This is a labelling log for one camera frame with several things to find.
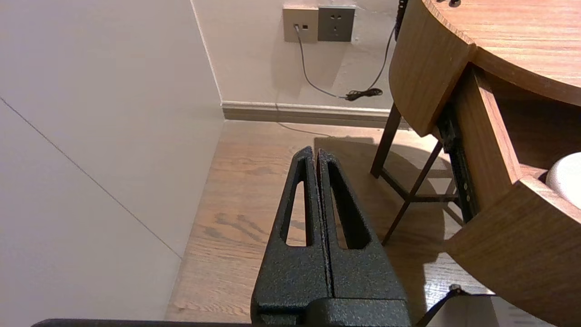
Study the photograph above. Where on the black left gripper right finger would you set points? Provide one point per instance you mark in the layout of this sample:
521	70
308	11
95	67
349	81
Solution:
363	277

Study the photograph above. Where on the curved wooden nightstand drawer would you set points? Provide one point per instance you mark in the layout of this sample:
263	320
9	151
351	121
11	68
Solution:
522	250

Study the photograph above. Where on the black metal drawer slide rail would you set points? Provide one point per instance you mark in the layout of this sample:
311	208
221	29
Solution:
463	181

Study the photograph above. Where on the wall baseboard strip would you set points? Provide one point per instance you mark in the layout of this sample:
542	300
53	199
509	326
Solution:
308	113

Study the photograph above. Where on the beige wall jack plate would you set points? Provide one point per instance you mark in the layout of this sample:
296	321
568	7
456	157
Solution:
300	22

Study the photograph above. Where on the grey wall power socket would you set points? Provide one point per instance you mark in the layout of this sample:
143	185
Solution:
337	23

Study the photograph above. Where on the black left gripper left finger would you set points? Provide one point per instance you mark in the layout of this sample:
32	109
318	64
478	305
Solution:
290	277

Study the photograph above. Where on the white round dome device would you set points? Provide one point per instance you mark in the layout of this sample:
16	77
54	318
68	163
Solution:
567	181

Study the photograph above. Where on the round wooden nightstand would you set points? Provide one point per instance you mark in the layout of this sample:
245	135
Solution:
422	68

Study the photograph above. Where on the white robot chassis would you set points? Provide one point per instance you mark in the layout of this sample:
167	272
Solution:
472	313

